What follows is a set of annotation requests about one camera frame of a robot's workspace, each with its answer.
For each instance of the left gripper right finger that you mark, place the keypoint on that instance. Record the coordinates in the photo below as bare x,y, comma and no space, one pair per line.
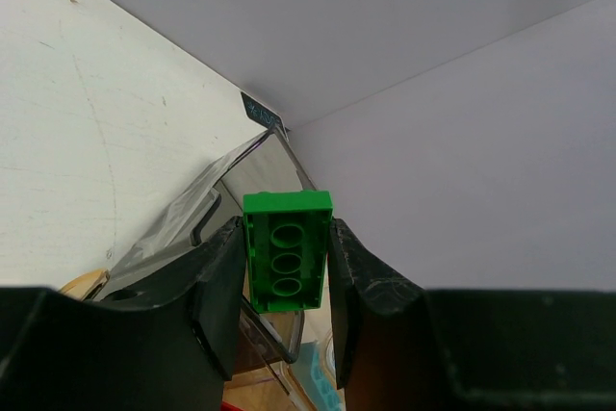
398,346

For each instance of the green lego upturned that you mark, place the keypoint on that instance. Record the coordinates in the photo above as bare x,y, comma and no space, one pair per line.
286,249

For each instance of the cyan 2x4 lego brick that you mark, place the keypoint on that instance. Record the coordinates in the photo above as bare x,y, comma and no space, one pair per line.
313,371

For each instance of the clear compartment container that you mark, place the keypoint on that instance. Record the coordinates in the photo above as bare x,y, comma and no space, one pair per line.
268,344

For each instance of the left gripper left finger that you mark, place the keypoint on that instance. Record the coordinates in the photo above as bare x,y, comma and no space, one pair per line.
166,342

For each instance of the blue label sticker right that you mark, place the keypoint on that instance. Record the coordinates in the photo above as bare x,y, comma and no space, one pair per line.
261,114

